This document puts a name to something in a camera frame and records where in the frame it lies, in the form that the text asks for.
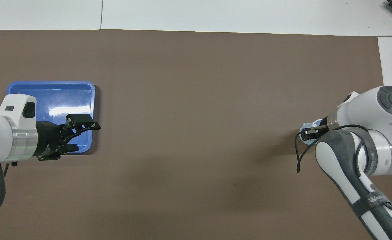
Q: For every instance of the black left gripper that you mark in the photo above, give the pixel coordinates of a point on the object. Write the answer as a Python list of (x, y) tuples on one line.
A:
[(49, 140)]

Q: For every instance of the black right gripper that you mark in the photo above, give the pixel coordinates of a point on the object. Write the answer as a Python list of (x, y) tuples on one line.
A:
[(322, 130)]

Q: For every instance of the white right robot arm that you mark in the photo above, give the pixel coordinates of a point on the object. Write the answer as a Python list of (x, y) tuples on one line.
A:
[(366, 116)]

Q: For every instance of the blue plastic tray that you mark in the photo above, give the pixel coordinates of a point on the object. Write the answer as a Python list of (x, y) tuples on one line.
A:
[(66, 100)]

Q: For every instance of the translucent plastic pen cup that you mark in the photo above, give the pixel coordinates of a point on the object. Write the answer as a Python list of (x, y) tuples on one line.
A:
[(307, 141)]

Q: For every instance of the brown table mat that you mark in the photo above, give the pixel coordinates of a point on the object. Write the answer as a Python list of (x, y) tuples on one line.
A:
[(196, 100)]

